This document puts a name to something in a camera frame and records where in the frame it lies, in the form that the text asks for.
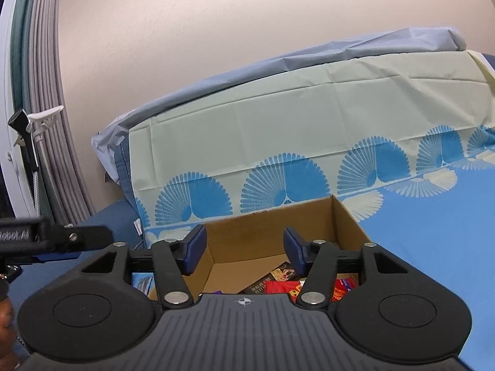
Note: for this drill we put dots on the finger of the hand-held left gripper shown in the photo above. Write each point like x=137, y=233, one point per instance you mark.
x=85, y=237

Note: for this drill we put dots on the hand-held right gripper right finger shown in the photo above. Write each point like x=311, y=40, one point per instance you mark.
x=294, y=251

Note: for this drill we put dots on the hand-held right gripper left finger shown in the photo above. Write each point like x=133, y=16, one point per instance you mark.
x=195, y=249

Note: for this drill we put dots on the large red snack packet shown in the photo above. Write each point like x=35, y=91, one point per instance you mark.
x=282, y=289

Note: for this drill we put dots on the black snack box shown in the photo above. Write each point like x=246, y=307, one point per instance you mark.
x=263, y=284

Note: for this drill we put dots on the brown cardboard box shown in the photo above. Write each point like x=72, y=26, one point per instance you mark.
x=239, y=239

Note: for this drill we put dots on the small light red packet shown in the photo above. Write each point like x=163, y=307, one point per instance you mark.
x=344, y=288

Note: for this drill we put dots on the person's left hand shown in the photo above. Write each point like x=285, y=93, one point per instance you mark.
x=6, y=324

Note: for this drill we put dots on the blue denim cloth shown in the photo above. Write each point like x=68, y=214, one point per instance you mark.
x=116, y=218

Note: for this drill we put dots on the white fabric tag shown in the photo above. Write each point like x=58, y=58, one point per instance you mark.
x=138, y=227

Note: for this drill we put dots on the blue printed packet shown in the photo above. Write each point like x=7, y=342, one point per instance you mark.
x=142, y=281

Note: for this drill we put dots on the blue pillow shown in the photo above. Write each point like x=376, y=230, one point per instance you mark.
x=125, y=177

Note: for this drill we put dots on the black clip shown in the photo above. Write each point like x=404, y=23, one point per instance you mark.
x=25, y=131

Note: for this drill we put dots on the white plastic hook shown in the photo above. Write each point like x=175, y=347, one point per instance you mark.
x=42, y=118

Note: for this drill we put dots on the blue fan-print bedsheet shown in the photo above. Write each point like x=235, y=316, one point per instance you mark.
x=309, y=116

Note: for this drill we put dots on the grey pleated curtain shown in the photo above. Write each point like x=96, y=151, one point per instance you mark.
x=50, y=65

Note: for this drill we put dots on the dark green curtain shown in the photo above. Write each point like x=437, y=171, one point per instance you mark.
x=23, y=46

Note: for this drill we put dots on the light blue quilt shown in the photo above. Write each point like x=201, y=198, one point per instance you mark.
x=270, y=62

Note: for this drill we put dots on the white window frame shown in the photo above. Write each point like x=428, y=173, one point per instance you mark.
x=9, y=143

